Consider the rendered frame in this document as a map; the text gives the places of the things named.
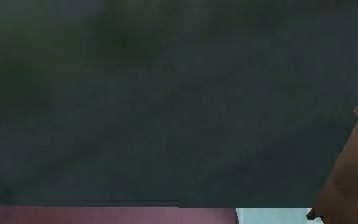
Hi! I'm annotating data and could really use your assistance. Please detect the brown wooden cabinet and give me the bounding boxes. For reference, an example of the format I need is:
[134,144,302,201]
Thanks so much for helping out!
[306,105,358,224]

